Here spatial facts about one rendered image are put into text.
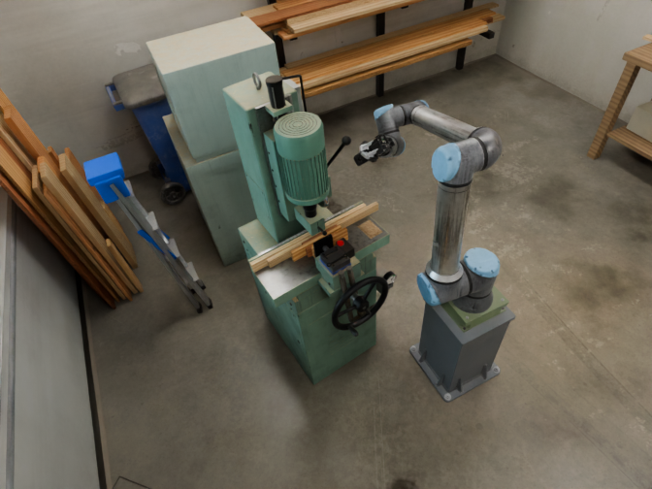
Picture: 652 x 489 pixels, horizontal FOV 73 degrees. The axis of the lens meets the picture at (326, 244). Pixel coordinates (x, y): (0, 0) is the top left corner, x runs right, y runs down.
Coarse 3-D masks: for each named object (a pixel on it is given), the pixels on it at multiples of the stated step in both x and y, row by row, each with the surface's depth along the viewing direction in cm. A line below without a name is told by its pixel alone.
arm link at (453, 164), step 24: (456, 144) 142; (480, 144) 141; (456, 168) 140; (480, 168) 144; (456, 192) 147; (456, 216) 154; (456, 240) 162; (432, 264) 176; (456, 264) 172; (432, 288) 177; (456, 288) 179
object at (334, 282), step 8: (320, 264) 180; (352, 264) 178; (360, 264) 180; (320, 272) 184; (328, 272) 177; (344, 272) 177; (360, 272) 183; (328, 280) 181; (336, 280) 177; (336, 288) 181
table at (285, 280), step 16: (352, 224) 202; (352, 240) 196; (368, 240) 195; (384, 240) 197; (304, 256) 191; (256, 272) 188; (272, 272) 187; (288, 272) 186; (304, 272) 186; (272, 288) 181; (288, 288) 180; (304, 288) 185
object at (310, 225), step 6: (294, 210) 189; (300, 210) 187; (300, 216) 187; (306, 216) 184; (318, 216) 183; (300, 222) 190; (306, 222) 184; (312, 222) 181; (318, 222) 182; (324, 222) 185; (306, 228) 187; (312, 228) 182; (324, 228) 187; (312, 234) 185
